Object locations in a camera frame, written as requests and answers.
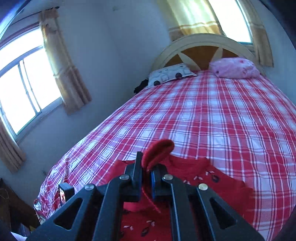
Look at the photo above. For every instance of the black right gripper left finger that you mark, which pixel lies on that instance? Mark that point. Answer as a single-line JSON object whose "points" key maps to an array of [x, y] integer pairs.
{"points": [[94, 213]]}

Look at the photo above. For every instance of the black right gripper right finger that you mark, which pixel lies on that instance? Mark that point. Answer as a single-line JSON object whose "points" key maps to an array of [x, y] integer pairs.
{"points": [[197, 212]]}

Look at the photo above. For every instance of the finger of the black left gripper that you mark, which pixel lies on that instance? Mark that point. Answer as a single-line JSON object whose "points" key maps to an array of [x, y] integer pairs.
{"points": [[66, 191]]}

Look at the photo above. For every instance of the red knitted sweater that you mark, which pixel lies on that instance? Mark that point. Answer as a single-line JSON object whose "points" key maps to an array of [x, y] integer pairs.
{"points": [[148, 219]]}

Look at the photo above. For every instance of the dark wooden furniture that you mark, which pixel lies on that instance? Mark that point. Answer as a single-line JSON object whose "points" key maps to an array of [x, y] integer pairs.
{"points": [[16, 214]]}

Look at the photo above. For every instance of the beige curtain lower left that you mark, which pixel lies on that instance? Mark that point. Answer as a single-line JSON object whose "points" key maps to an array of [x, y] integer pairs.
{"points": [[11, 154]]}

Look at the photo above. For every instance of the beige side window curtain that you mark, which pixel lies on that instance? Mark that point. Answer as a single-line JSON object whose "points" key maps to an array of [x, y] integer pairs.
{"points": [[73, 91]]}

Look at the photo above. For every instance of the red plaid bed sheet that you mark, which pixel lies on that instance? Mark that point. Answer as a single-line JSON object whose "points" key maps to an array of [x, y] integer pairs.
{"points": [[244, 127]]}

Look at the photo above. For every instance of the side window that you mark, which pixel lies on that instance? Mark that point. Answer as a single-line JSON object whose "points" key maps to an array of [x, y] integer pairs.
{"points": [[28, 88]]}

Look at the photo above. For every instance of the black cloth beside pillow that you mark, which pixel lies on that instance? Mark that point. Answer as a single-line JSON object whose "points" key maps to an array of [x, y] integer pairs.
{"points": [[140, 87]]}

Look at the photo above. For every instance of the white patterned pillow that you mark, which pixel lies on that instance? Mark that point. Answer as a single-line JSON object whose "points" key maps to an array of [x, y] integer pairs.
{"points": [[169, 73]]}

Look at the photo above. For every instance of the pink pillow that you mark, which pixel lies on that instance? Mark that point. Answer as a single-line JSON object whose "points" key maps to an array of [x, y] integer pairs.
{"points": [[234, 68]]}

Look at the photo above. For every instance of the cream wooden headboard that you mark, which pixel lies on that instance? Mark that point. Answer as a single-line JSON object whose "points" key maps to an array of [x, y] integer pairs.
{"points": [[198, 50]]}

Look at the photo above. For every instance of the yellow curtain behind headboard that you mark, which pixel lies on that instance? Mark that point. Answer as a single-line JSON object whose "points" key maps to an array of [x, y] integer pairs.
{"points": [[192, 17]]}

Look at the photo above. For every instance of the headboard window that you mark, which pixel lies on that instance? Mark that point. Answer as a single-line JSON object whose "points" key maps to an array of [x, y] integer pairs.
{"points": [[232, 20]]}

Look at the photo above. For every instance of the beige curtain right of headboard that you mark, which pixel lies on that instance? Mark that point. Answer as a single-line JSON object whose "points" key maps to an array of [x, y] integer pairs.
{"points": [[259, 36]]}

